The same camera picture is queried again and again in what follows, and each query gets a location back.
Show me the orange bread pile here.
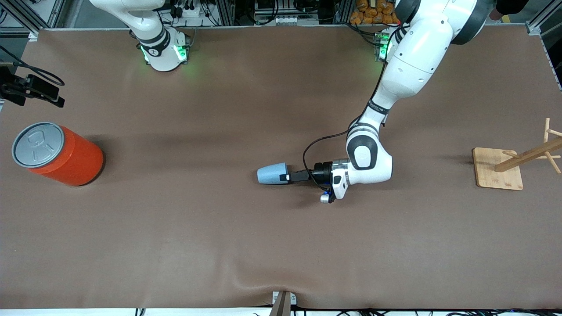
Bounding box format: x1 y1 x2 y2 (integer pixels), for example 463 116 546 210
350 0 402 25

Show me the orange can with silver lid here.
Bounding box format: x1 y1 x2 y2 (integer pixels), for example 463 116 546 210
11 122 105 187

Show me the white power strip with plugs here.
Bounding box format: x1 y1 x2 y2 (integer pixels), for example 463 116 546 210
173 4 208 19

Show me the light blue plastic cup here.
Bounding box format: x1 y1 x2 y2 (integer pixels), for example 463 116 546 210
257 162 288 185

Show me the metal camera pole bracket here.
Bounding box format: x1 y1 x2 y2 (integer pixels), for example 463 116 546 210
269 291 297 316

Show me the brown table cover sheet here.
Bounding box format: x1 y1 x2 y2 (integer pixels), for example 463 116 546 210
0 25 562 310

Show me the wooden cup rack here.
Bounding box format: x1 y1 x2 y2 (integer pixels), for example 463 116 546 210
472 118 562 191

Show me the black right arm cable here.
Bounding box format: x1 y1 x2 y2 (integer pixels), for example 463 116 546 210
0 45 65 87

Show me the aluminium frame profile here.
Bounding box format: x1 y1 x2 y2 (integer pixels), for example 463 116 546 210
525 0 562 50
212 0 236 27
335 0 354 25
0 0 66 41

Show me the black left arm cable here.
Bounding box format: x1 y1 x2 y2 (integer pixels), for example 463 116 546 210
302 26 409 191

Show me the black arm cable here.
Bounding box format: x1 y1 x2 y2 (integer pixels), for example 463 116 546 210
0 45 65 87
302 26 409 191

